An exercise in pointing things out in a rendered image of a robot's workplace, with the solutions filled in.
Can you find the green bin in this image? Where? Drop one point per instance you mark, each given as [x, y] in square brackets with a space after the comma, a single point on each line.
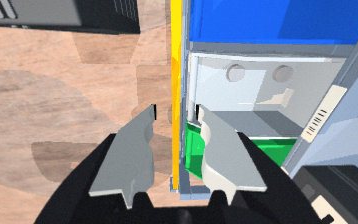
[276, 149]

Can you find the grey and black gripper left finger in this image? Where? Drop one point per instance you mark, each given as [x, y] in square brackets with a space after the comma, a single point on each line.
[108, 178]

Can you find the blue open bin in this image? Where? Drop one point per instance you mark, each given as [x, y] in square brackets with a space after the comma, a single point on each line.
[275, 21]

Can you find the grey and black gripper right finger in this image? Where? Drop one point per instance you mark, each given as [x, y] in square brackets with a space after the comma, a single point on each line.
[249, 177]

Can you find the yellow bar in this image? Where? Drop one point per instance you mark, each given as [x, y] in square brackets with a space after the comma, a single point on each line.
[176, 37]

